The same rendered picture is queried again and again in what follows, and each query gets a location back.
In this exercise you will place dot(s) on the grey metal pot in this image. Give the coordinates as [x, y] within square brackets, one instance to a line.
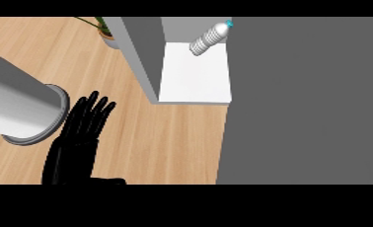
[26, 109]

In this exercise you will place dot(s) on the potted green plant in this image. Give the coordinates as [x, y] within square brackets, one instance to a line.
[103, 32]

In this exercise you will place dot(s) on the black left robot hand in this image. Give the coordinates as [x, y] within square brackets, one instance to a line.
[75, 138]

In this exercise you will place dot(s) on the clear plastic water bottle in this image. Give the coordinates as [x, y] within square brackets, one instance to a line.
[209, 38]

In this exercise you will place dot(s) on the grey open cabinet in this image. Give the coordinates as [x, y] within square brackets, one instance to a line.
[191, 73]

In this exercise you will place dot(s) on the dark grey cabinet door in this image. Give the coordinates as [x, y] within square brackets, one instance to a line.
[296, 102]

